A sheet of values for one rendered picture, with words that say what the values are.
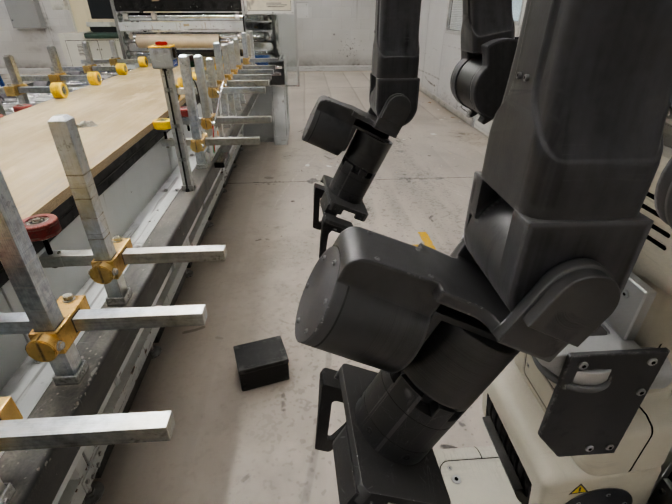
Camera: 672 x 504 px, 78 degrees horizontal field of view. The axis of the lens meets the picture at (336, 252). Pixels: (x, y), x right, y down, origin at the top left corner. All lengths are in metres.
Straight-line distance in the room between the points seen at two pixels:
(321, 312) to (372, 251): 0.04
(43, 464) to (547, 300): 0.81
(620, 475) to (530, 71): 0.59
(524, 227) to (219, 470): 1.49
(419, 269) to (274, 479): 1.38
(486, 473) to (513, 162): 1.13
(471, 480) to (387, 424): 0.99
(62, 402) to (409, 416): 0.78
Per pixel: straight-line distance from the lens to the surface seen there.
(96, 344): 1.06
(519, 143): 0.21
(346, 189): 0.64
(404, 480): 0.30
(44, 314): 0.89
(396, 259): 0.22
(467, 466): 1.29
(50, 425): 0.75
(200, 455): 1.66
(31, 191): 1.41
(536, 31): 0.21
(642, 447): 0.68
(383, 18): 0.60
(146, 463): 1.70
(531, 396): 0.75
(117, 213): 1.67
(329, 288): 0.21
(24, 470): 0.89
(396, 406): 0.27
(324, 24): 11.00
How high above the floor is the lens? 1.33
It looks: 30 degrees down
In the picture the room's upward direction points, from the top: straight up
